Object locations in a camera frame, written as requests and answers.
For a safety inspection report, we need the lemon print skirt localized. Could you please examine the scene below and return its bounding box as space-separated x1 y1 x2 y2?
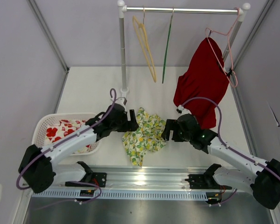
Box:
122 107 166 167

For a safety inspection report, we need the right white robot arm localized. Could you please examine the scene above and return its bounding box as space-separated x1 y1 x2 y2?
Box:
161 114 280 210

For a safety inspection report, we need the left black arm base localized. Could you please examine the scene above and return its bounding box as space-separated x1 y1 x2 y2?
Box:
77 161 107 188

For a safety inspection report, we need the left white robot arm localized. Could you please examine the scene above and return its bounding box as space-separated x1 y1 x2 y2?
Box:
16 103 139 193

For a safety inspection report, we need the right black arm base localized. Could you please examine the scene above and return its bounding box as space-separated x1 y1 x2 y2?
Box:
185 163 232 190

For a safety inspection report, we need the red skirt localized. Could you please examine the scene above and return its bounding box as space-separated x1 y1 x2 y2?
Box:
173 38 229 129

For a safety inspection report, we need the yellow clothes hanger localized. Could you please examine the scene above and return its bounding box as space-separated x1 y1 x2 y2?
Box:
132 8 157 83

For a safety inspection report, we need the green clothes hanger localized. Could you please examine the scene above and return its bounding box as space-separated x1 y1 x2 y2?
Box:
161 8 174 84

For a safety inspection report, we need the pink clothes hanger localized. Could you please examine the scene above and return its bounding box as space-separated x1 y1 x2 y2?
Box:
205 7 240 88

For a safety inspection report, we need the red poppy print cloth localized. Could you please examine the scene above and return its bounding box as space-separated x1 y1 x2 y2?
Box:
43 119 100 155

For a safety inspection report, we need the white perforated plastic basket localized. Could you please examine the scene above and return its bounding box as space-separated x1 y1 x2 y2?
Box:
32 113 96 148

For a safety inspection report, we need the white metal clothes rack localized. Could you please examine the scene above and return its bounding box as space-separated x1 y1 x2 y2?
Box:
117 0 251 98

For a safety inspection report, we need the aluminium mounting rail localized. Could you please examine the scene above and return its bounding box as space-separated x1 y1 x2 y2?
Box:
22 166 248 187

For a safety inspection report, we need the white slotted cable duct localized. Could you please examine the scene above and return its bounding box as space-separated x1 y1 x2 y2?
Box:
32 189 208 201

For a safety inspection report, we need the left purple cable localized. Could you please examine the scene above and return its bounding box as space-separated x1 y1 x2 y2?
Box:
15 88 119 189

